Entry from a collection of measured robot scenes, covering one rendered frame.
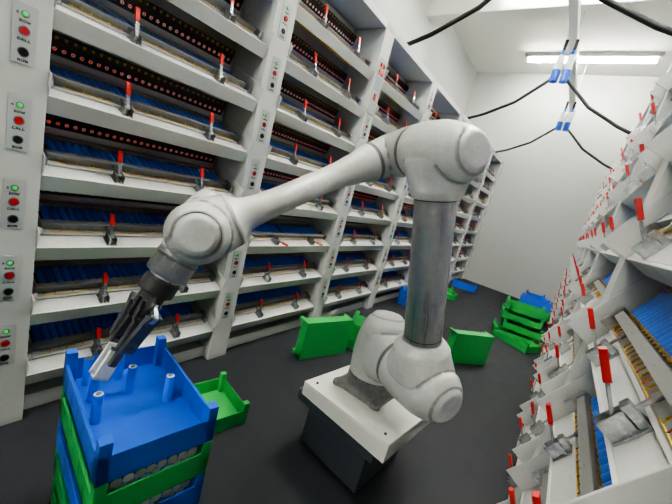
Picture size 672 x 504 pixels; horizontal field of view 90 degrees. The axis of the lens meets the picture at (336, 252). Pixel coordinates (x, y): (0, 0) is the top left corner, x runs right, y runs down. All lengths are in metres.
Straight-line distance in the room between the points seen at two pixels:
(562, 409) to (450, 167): 0.58
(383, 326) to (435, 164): 0.53
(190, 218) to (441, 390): 0.69
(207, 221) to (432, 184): 0.47
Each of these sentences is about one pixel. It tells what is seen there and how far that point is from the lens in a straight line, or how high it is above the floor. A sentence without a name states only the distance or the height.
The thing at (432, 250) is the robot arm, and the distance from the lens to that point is 0.82.
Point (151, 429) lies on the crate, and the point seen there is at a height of 0.32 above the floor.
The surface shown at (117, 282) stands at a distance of 1.34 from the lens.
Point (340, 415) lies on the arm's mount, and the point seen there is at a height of 0.23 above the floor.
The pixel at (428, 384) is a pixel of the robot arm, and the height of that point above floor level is 0.46.
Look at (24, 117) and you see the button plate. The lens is 1.10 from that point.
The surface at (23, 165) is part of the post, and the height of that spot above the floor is 0.73.
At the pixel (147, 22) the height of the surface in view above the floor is 1.21.
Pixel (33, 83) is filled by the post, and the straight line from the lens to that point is 1.11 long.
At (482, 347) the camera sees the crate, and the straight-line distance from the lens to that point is 2.38.
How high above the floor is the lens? 0.88
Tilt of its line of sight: 11 degrees down
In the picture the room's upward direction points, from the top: 15 degrees clockwise
